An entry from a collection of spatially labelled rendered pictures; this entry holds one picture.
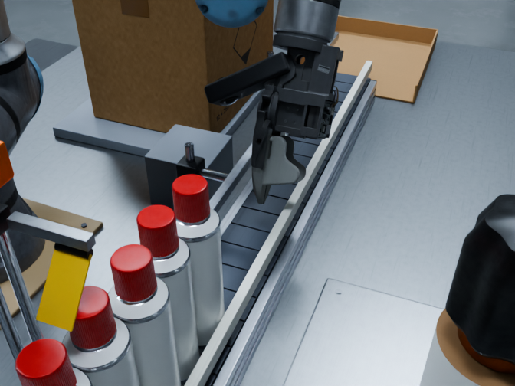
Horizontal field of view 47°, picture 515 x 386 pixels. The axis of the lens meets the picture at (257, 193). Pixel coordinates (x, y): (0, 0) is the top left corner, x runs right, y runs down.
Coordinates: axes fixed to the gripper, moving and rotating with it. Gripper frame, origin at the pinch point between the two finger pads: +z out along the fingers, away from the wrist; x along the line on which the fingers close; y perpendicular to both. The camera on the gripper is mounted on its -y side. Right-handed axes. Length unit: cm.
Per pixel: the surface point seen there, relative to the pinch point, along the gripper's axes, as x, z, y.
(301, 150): 19.8, -5.1, 0.0
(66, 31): 238, -29, -208
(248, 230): 1.5, 5.5, -0.7
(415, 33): 74, -33, 9
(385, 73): 58, -22, 6
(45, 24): 242, -32, -227
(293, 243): 1.4, 5.8, 5.7
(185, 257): -26.3, 2.7, 2.5
